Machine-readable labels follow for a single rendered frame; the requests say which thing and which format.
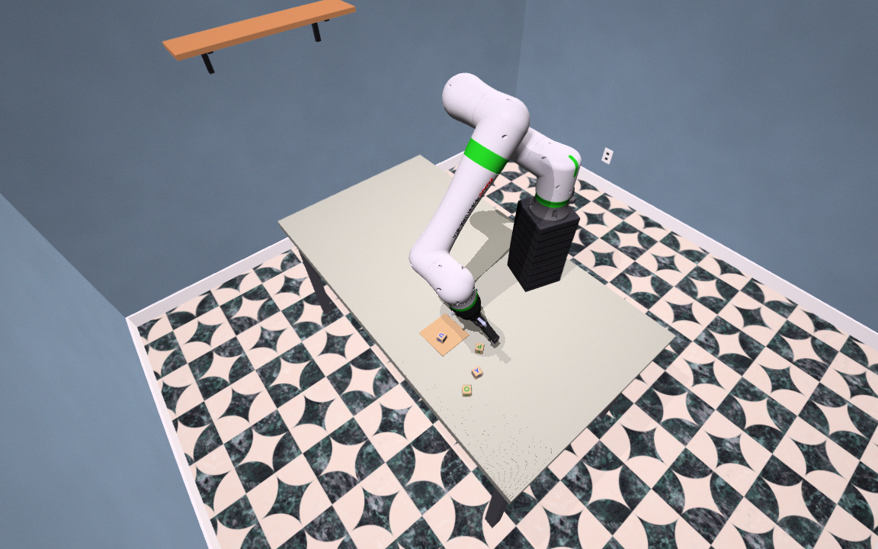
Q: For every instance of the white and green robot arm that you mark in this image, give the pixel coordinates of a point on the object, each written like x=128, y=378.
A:
x=501, y=123

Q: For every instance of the peach flat mat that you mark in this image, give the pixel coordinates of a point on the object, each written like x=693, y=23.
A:
x=455, y=334

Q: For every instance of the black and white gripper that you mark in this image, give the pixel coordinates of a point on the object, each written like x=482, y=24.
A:
x=484, y=326

